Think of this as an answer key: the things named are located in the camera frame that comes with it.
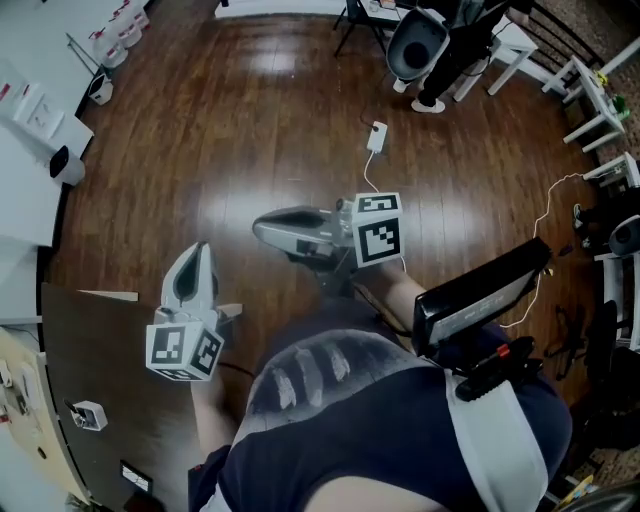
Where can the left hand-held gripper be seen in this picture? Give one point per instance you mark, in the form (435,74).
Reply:
(170,350)

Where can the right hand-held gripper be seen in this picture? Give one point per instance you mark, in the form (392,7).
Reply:
(377,235)

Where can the white rectangular cup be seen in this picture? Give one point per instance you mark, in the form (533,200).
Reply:
(95,417)

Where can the person's right forearm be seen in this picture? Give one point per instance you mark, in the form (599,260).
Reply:
(400,295)

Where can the person's left forearm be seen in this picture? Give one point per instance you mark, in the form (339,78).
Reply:
(212,415)

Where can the dark brown table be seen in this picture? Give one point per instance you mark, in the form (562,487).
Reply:
(110,350)

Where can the white trash bin black liner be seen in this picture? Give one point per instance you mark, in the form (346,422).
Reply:
(70,172)

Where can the white cabinet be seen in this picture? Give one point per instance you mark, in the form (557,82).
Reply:
(25,200)

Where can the light wooden table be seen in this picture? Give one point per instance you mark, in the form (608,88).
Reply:
(45,425)

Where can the black chest-mounted monitor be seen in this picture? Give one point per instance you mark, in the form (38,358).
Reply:
(475,305)

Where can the small white bin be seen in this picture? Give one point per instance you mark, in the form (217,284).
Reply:
(102,92)

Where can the grey shell device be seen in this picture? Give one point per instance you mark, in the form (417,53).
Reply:
(627,237)
(425,30)

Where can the person's body in dark clothes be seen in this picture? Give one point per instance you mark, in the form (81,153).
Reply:
(375,450)

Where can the group of red-labelled bottles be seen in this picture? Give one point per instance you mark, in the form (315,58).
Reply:
(115,50)

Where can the white side table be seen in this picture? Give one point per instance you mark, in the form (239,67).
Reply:
(587,85)
(515,47)
(612,280)

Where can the white chest harness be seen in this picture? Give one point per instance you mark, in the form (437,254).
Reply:
(495,440)

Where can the black metal rack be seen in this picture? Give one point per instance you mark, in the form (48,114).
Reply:
(560,35)

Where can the black monitor mount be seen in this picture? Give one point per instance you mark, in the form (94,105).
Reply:
(500,372)

